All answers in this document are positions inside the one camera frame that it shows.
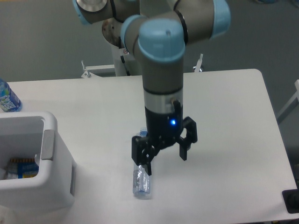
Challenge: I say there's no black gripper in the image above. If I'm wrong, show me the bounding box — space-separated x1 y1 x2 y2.
131 107 198 175

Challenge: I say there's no clear plastic water bottle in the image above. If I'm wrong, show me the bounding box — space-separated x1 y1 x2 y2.
132 126 151 200

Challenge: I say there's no white paper carton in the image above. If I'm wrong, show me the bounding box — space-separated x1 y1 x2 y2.
34 154 40 166

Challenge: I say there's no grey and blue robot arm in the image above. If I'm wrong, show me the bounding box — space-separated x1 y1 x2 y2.
73 0 231 175

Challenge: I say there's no white trash can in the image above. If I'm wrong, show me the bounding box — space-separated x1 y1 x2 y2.
0 112 76 210

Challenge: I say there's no black device at table edge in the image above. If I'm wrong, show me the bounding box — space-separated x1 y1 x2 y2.
282 189 299 214

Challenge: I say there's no blue snack wrapper in bin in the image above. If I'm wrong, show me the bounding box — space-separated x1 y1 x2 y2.
5 158 39 180

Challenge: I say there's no blue labelled bottle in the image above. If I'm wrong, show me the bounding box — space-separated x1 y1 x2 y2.
0 79 22 112

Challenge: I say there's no white pedestal base frame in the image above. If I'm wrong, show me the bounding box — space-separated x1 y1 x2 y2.
80 53 204 79

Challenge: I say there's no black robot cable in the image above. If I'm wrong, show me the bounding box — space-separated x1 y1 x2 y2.
118 36 131 77

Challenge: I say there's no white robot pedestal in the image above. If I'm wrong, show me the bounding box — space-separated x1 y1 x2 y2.
102 18 142 76

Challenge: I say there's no white frame at right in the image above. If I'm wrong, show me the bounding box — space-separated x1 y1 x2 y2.
276 79 299 124

